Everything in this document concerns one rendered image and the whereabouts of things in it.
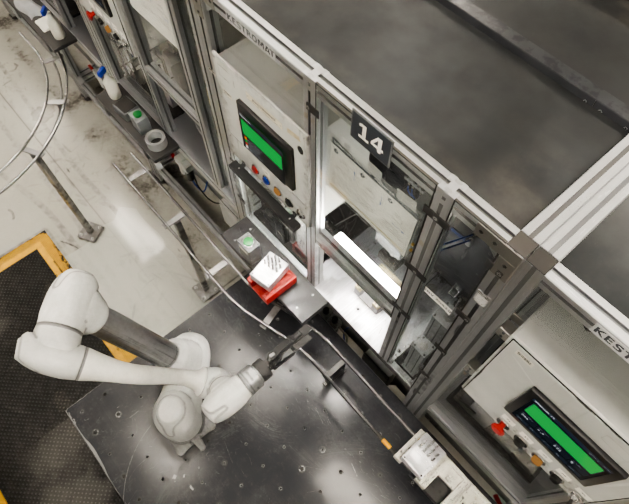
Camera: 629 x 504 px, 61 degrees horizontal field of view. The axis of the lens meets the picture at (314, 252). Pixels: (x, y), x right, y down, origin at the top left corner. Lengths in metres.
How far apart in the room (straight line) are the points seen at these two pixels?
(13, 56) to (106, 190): 1.54
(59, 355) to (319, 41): 1.11
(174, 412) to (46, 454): 1.28
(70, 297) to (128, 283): 1.67
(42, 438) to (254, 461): 1.36
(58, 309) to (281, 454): 1.04
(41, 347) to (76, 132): 2.64
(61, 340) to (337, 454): 1.13
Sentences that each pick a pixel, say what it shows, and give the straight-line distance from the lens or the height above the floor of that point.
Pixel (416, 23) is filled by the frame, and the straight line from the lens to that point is 1.46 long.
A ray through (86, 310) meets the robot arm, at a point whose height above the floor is 1.42.
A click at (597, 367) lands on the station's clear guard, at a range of 1.22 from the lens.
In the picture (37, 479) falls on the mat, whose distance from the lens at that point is 3.22.
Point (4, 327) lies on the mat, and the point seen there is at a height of 0.01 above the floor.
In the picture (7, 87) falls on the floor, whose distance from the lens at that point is 4.69.
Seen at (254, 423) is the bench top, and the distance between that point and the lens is 2.28.
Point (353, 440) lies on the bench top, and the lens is 2.27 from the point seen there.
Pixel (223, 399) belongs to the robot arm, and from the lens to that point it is 1.81.
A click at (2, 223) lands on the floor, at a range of 3.93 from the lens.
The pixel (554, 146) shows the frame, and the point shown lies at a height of 2.01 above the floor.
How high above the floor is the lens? 2.92
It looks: 62 degrees down
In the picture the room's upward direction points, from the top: straight up
